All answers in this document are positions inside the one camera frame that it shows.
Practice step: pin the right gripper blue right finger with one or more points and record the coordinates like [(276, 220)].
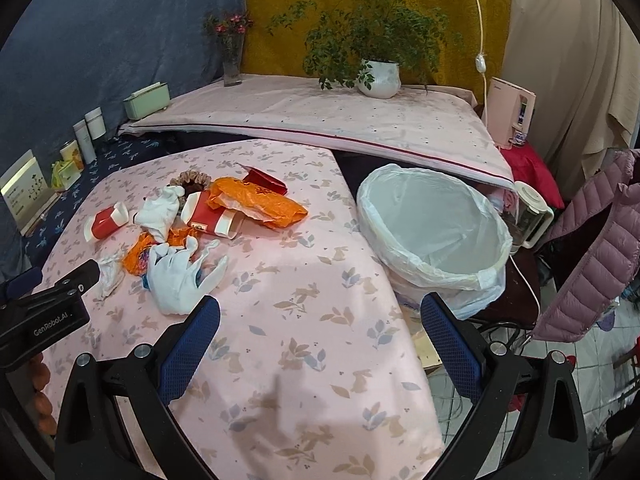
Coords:
[(458, 345)]

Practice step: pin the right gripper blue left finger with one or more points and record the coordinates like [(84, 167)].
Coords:
[(182, 347)]

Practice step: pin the white cotton glove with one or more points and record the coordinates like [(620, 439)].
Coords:
[(174, 277), (158, 215)]

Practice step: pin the white tissue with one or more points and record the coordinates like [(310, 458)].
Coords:
[(111, 274)]

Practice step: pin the orange snack wrapper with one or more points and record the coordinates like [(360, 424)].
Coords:
[(136, 259)]

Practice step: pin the small red white paper cup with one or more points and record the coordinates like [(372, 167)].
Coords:
[(106, 222)]

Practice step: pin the orange plastic bag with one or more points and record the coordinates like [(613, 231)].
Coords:
[(256, 202)]

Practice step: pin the dark red velvet scrunchie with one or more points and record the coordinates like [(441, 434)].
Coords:
[(192, 181)]

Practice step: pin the red paper envelope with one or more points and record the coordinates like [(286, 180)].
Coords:
[(261, 178)]

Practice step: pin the white lined trash bin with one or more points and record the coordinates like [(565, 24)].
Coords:
[(434, 233)]

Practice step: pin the person's left hand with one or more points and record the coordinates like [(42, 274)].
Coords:
[(40, 376)]

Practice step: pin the pink bunny print tablecloth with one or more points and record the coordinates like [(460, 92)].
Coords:
[(312, 374)]

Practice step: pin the green packet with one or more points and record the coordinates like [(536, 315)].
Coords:
[(65, 174)]

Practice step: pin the small yellow box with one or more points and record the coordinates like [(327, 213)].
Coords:
[(70, 152)]

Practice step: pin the pink puffer jacket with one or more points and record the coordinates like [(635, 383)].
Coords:
[(592, 251)]

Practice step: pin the navy floral cloth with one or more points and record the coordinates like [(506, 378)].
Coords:
[(85, 185)]

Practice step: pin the white cosmetic bottle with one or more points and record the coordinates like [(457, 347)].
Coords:
[(84, 142)]

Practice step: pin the white cosmetic jar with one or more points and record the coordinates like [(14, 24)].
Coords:
[(95, 123)]

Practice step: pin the pale pink dotted cloth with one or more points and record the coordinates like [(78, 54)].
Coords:
[(433, 127)]

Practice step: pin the mint green tissue box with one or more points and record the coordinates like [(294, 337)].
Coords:
[(147, 101)]

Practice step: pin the pink water dispenser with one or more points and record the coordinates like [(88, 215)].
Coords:
[(508, 113)]

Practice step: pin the blue hanging cloth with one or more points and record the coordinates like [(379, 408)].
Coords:
[(66, 57)]

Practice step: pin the glass vase red flowers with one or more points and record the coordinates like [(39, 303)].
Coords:
[(229, 32)]

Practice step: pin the green potted plant white pot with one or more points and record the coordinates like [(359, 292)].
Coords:
[(347, 37)]

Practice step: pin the beige hanging curtain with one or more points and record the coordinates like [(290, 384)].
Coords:
[(581, 59)]

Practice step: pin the mustard yellow hanging cloth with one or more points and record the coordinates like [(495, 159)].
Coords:
[(482, 24)]

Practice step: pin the white picture frame card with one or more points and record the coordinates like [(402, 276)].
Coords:
[(26, 192)]

